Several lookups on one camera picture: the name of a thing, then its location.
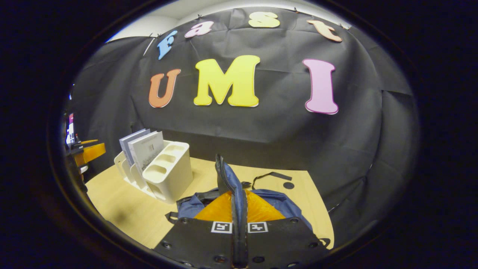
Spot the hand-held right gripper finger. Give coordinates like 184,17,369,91
153,190,240,269
239,190,331,269

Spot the white book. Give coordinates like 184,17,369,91
128,131,165,174

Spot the blue schoolbag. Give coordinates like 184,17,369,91
165,153,332,249

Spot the white plastic bookshelf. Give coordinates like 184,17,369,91
114,140,194,204

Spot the computer monitor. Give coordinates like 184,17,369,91
66,113,75,147

